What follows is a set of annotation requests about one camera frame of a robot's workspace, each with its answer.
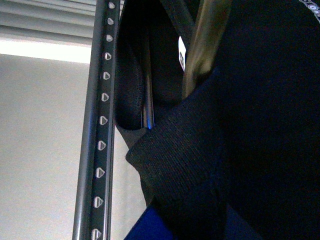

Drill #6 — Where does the dark navy knit garment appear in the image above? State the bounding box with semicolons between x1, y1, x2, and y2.
126;0;320;240

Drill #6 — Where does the black printed t-shirt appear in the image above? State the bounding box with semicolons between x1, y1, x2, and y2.
115;0;200;131

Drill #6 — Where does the wooden clothes hanger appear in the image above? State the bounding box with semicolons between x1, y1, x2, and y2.
141;0;232;128

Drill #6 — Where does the blue fabric garment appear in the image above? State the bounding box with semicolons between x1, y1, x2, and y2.
125;206;263;240

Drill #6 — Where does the grey metal clothes rack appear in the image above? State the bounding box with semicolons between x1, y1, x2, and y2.
72;0;123;240

